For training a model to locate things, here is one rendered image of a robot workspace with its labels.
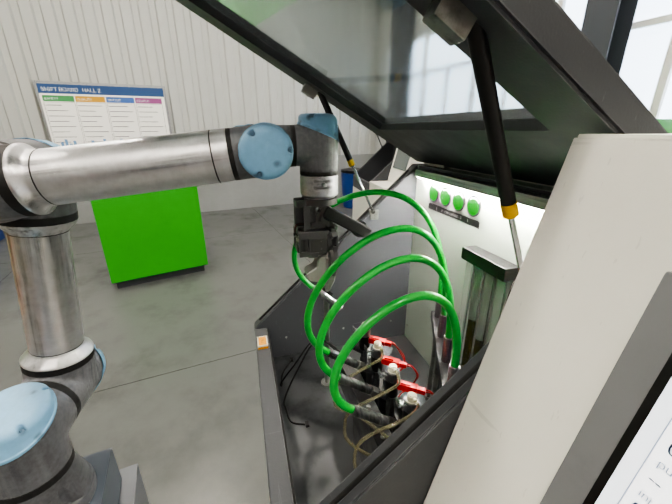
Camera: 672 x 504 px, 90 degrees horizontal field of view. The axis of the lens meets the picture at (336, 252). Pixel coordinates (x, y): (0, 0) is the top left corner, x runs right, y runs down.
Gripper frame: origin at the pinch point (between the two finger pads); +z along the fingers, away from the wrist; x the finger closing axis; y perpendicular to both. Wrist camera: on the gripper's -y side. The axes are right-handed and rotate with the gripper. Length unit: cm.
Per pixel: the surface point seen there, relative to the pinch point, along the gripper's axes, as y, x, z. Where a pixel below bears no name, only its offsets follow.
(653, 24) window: -371, -210, -125
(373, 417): -1.1, 24.6, 13.7
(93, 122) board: 241, -608, -43
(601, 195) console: -17, 41, -27
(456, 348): -16.0, 24.4, 2.7
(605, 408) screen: -13, 49, -9
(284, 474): 14.3, 20.1, 27.8
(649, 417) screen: -13, 52, -11
